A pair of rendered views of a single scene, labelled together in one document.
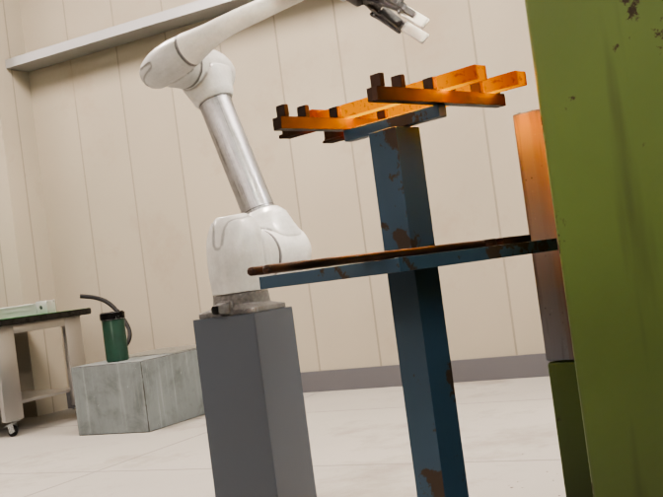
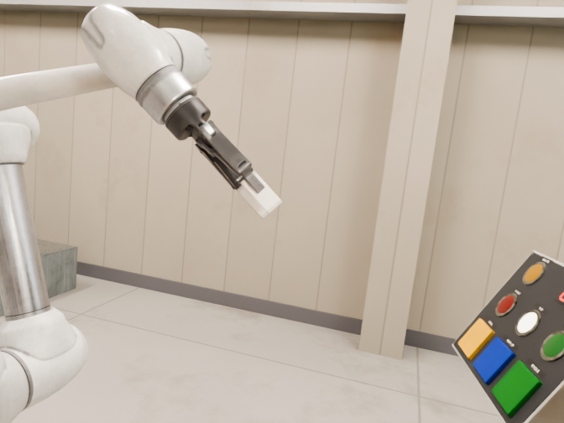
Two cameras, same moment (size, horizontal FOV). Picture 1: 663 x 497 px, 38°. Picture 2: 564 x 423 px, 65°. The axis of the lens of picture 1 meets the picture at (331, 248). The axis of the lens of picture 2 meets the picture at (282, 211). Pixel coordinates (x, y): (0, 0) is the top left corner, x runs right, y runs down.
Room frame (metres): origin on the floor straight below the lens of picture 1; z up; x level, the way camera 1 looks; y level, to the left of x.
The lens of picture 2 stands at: (1.69, -0.16, 1.36)
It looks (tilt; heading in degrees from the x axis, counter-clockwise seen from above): 8 degrees down; 347
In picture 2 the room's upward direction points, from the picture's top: 6 degrees clockwise
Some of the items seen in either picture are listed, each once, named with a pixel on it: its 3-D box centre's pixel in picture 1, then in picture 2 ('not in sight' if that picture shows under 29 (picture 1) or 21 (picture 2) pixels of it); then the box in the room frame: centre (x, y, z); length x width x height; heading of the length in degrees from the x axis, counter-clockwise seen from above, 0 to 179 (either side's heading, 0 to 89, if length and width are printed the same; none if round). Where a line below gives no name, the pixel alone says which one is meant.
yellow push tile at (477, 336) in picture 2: not in sight; (477, 339); (2.47, -0.79, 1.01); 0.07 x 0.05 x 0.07; 163
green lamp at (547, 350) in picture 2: not in sight; (555, 346); (2.27, -0.77, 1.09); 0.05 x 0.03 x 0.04; 138
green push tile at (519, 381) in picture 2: not in sight; (517, 389); (2.28, -0.73, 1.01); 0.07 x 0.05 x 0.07; 163
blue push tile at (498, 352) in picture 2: not in sight; (494, 361); (2.38, -0.76, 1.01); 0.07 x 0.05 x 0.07; 163
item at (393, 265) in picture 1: (411, 262); not in sight; (1.57, -0.13, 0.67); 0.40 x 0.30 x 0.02; 135
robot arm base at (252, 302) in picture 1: (238, 303); not in sight; (2.65, 0.27, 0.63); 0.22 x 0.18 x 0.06; 152
